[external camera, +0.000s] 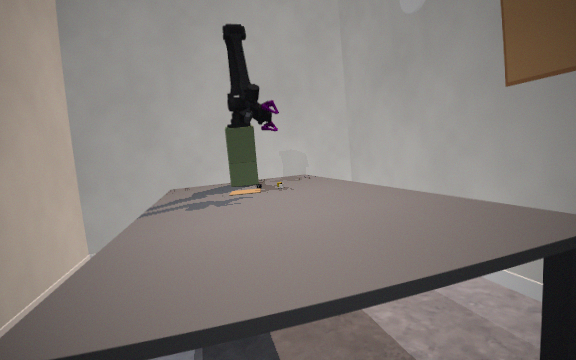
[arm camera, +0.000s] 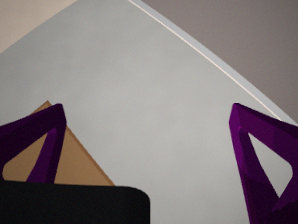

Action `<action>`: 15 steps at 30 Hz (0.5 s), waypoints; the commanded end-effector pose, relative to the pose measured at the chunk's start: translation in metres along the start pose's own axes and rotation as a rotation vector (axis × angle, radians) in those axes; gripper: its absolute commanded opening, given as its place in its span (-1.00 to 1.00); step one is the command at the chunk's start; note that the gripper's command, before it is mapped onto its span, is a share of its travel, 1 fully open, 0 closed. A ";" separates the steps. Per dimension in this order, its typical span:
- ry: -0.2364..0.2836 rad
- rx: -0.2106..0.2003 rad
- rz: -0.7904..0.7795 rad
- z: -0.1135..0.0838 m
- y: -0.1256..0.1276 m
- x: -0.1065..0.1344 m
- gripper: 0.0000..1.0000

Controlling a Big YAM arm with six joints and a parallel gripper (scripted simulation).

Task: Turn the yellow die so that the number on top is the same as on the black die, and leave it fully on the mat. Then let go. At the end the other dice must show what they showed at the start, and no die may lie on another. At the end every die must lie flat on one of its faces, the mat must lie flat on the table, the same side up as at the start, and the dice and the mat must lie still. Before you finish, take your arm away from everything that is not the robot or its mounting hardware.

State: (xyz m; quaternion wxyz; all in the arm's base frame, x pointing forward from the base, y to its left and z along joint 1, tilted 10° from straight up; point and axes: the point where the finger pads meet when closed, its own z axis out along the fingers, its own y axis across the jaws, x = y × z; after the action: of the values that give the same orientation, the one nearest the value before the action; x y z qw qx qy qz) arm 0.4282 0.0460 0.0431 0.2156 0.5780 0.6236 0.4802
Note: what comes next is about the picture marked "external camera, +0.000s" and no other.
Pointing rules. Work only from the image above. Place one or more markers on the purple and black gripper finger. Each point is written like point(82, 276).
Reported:
point(268, 104)
point(268, 127)

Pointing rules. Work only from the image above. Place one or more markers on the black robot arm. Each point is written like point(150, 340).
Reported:
point(238, 70)

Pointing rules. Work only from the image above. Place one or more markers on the peach-orange flat mat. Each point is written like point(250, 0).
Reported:
point(250, 191)

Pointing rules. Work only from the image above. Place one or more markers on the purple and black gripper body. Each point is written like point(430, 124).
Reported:
point(263, 115)

